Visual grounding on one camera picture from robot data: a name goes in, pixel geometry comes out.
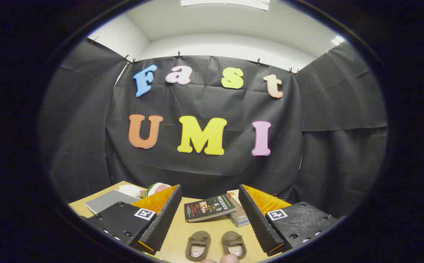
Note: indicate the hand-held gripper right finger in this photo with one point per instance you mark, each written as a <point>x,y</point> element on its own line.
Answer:
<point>257,223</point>

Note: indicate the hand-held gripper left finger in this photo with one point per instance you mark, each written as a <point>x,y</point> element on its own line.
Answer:
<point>161,223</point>

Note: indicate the brown fuzzy shoe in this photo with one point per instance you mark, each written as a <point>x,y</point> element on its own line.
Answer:
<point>198,241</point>
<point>234,240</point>

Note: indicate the white storage box grey lid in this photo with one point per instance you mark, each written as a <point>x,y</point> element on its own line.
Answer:
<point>106,202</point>

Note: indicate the blue cover book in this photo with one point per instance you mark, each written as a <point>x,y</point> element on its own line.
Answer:
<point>242,223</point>

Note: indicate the watermelon slice plush toy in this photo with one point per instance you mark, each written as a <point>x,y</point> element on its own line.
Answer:
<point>159,188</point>

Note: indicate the white plush toy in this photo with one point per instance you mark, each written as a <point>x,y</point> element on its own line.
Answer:
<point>130,190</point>

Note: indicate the black paperback book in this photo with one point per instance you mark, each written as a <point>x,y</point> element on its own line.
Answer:
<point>208,208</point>

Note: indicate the small ceiling light panel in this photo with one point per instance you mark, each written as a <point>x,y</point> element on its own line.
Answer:
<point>337,40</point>

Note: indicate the long ceiling light panel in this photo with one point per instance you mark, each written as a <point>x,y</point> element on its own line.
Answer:
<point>226,3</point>

